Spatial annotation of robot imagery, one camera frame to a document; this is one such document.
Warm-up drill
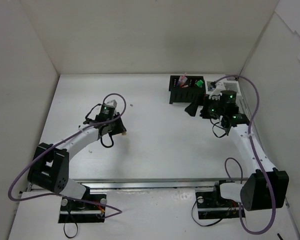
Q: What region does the small blue cap spray bottle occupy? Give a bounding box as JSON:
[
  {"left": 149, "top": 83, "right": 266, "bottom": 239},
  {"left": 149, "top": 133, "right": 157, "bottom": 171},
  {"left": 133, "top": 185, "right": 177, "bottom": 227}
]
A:
[{"left": 207, "top": 84, "right": 215, "bottom": 92}]

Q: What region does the green cap highlighter marker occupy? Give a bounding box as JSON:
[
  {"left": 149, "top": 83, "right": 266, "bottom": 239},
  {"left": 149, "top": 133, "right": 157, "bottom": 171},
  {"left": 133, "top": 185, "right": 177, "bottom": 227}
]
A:
[{"left": 195, "top": 79, "right": 205, "bottom": 89}]

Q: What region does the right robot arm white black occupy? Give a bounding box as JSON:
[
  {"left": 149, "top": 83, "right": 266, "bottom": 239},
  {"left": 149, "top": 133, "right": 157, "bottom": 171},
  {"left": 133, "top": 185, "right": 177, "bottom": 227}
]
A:
[{"left": 185, "top": 90, "right": 289, "bottom": 211}]

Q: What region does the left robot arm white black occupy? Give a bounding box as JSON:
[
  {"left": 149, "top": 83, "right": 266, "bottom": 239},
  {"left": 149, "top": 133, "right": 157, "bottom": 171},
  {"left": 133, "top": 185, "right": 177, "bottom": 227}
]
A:
[{"left": 27, "top": 100, "right": 127, "bottom": 210}]

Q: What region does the black slotted pen holder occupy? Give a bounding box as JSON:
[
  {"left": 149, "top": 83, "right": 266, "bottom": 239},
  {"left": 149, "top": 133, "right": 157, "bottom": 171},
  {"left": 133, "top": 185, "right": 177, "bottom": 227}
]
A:
[{"left": 168, "top": 75, "right": 206, "bottom": 104}]

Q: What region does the white slotted pen holder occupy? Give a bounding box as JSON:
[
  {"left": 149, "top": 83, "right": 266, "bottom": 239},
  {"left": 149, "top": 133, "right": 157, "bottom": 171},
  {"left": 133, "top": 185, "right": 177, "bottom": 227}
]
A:
[{"left": 205, "top": 79, "right": 242, "bottom": 98}]

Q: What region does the pink translucent pen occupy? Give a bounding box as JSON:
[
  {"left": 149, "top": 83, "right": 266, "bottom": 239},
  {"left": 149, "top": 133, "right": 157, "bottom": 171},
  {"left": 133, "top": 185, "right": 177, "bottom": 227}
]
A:
[{"left": 177, "top": 73, "right": 187, "bottom": 87}]

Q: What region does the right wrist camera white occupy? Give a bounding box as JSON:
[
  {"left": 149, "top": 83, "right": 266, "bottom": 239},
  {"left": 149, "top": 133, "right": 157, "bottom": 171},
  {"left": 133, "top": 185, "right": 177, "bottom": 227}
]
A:
[{"left": 208, "top": 85, "right": 225, "bottom": 101}]

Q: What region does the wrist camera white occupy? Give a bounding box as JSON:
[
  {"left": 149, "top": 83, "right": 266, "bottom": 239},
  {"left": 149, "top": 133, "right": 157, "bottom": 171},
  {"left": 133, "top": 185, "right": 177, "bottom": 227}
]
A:
[
  {"left": 104, "top": 99, "right": 117, "bottom": 111},
  {"left": 208, "top": 85, "right": 225, "bottom": 101}
]

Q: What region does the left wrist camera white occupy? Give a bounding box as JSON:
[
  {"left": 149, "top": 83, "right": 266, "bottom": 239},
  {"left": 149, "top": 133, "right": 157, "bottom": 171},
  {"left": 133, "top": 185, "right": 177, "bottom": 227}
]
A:
[{"left": 104, "top": 99, "right": 117, "bottom": 111}]

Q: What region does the aluminium rail front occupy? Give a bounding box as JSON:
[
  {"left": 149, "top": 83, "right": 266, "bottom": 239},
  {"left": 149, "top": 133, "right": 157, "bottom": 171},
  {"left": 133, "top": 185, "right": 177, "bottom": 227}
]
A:
[{"left": 75, "top": 177, "right": 230, "bottom": 191}]

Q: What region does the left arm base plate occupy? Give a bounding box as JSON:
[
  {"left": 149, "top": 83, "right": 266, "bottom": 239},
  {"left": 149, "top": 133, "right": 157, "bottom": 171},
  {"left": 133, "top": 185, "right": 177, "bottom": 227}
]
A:
[{"left": 58, "top": 197, "right": 106, "bottom": 224}]

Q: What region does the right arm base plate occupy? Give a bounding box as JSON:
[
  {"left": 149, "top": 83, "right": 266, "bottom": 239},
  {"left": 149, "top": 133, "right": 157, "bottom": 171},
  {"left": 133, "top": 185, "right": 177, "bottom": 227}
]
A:
[{"left": 194, "top": 183, "right": 240, "bottom": 221}]

